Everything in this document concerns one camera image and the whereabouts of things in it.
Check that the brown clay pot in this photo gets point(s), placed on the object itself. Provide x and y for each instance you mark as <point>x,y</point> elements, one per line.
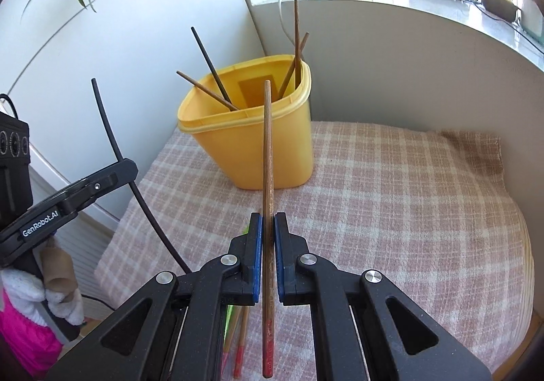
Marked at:
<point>499,4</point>

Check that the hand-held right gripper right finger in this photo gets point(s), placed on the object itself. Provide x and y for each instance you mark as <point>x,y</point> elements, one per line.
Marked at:
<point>278,257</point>

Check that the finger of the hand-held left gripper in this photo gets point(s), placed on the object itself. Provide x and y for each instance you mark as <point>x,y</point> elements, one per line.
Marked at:
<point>106,181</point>

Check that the person's left hand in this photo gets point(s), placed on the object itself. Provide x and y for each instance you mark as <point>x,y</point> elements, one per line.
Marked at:
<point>57,270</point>

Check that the dark brown chopstick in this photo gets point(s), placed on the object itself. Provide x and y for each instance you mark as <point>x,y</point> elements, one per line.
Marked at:
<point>287,79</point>
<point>297,36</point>
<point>210,64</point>
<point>204,88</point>

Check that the pink plaid cloth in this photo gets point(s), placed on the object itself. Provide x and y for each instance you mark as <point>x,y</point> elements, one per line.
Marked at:
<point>382,215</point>

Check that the wooden chopstick red end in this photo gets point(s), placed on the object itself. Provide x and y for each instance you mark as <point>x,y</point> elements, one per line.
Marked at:
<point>268,151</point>
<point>242,338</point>

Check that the black chopstick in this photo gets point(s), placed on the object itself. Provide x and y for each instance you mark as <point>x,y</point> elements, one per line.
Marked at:
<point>105,117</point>

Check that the yellow plastic container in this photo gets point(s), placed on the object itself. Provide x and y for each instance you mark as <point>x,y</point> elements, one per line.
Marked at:
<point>255,143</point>

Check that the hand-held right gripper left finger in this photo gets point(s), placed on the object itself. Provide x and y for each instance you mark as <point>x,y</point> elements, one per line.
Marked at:
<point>256,257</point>

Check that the white and teal kettle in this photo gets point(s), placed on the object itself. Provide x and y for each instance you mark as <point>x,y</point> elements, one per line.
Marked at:
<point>533,17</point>

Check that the person's left forearm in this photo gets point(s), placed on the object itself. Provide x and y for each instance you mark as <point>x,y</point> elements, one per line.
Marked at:
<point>25,342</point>

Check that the green chopstick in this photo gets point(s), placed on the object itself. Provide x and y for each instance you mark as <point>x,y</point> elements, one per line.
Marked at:
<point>230,321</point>

